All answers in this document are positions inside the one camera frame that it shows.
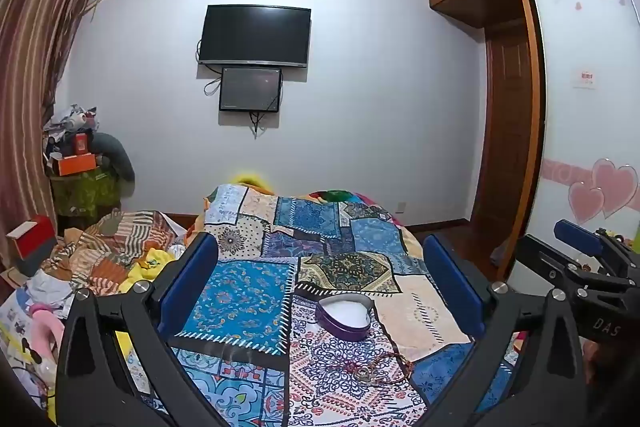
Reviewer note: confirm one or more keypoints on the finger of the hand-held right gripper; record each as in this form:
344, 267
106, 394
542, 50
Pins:
545, 257
577, 237

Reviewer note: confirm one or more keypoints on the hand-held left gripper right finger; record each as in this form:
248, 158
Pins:
450, 279

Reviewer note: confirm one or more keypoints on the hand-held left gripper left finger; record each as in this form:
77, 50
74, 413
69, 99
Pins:
192, 279

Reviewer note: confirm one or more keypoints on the purple heart-shaped tin box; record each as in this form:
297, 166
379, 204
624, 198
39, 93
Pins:
345, 327

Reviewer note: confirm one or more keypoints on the white plastic bag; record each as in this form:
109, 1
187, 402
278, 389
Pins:
501, 253

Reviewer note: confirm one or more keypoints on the yellow cloth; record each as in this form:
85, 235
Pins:
145, 264

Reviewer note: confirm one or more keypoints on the blue patchwork blanket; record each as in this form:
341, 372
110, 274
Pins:
250, 297

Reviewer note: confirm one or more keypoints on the orange striped blanket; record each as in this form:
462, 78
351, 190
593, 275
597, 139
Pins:
110, 242

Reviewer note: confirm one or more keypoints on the wooden wardrobe with hearts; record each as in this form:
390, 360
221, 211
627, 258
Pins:
590, 132

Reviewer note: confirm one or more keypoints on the yellow pillow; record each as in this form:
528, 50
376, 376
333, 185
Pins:
250, 182

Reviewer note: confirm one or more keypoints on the brown wooden door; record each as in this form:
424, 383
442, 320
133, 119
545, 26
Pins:
505, 147

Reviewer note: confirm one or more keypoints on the green pillow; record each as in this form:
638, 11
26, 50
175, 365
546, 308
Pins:
336, 195

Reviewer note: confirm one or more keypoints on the pink plush item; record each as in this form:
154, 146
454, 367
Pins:
47, 329

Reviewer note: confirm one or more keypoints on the orange box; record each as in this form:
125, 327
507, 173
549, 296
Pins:
75, 163

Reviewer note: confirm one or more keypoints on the red and white box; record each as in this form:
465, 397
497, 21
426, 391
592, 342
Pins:
32, 237

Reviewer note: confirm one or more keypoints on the cartoon printed sheet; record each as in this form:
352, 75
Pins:
20, 357

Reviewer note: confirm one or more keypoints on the pile of printed cloths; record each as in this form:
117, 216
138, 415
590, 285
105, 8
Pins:
70, 122

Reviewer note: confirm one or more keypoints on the striped brown curtain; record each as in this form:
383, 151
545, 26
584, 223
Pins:
35, 57

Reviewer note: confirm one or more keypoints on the white wall outlet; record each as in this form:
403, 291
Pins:
400, 207

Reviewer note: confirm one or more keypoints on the white wall sticker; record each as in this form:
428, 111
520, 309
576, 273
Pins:
585, 79

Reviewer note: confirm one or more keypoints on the small black wall monitor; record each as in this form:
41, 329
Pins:
250, 89

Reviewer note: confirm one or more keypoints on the black wall television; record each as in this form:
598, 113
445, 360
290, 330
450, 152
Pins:
255, 34

